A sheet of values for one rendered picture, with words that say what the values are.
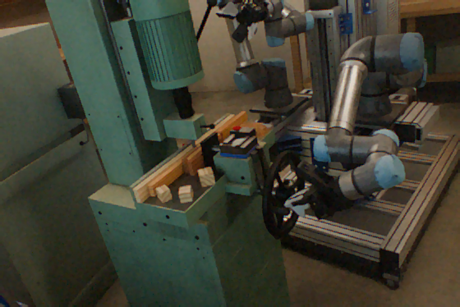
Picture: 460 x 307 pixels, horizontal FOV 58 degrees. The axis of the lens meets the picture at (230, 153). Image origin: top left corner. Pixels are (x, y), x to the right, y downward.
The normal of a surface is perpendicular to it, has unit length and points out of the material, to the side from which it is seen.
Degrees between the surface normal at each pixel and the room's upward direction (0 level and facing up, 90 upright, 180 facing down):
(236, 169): 90
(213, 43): 90
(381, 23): 90
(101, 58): 90
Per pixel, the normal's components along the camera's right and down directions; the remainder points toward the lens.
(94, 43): -0.51, 0.46
